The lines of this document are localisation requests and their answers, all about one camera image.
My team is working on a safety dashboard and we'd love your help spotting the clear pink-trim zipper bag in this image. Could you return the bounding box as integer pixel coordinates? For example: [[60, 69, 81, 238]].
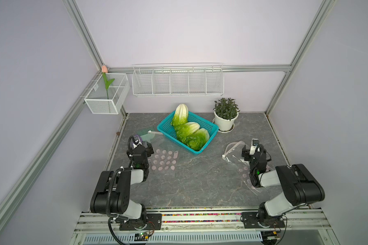
[[222, 141, 261, 196]]

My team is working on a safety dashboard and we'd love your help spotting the green chinese cabbage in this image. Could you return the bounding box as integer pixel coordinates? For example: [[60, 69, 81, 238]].
[[184, 128, 210, 151], [174, 122, 200, 143]]

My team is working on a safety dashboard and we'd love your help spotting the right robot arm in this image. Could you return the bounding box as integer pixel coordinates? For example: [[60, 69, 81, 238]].
[[241, 144, 325, 228]]

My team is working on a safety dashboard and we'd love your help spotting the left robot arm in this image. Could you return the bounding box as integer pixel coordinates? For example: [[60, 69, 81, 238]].
[[90, 143, 154, 229]]

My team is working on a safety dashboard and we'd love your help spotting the clear pink-dotted zipper bag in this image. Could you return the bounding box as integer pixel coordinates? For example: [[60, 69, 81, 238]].
[[148, 148, 180, 177]]

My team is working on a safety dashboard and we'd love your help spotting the pale upright chinese cabbage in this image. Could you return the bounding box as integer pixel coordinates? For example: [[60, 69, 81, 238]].
[[171, 104, 189, 127]]

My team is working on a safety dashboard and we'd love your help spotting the green toy scoop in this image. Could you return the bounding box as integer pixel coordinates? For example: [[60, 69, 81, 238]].
[[138, 129, 162, 143]]

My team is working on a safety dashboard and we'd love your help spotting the teal plastic basket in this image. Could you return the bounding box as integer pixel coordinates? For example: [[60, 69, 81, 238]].
[[157, 111, 219, 154]]

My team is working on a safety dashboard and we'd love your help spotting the potted green plant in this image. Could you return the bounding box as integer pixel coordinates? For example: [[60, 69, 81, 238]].
[[214, 98, 240, 132]]

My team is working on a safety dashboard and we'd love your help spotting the artificial pink tulip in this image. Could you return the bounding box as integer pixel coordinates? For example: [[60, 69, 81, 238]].
[[101, 65, 115, 100]]

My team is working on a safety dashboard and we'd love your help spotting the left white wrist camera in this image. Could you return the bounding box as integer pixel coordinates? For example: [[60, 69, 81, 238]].
[[132, 135, 143, 149]]

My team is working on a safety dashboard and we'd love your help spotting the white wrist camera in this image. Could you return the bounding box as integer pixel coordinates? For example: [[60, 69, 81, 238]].
[[132, 135, 143, 149], [249, 138, 260, 155]]

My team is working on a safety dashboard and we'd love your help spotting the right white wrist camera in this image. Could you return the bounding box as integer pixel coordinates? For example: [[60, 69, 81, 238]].
[[249, 138, 260, 155]]

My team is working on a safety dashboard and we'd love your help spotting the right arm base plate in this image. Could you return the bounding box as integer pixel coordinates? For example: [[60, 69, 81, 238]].
[[240, 212, 286, 229]]

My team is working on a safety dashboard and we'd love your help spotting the small white wire basket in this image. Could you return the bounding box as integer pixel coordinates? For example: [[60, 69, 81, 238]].
[[84, 73, 130, 115]]

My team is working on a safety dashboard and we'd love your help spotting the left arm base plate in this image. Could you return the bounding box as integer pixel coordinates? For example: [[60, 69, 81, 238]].
[[119, 213, 162, 231]]

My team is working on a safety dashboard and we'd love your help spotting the white slotted cable duct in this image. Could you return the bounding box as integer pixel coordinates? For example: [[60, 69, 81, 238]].
[[82, 231, 263, 245]]

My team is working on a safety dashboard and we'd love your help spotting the long white wire shelf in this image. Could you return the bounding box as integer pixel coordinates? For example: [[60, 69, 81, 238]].
[[132, 63, 224, 97]]

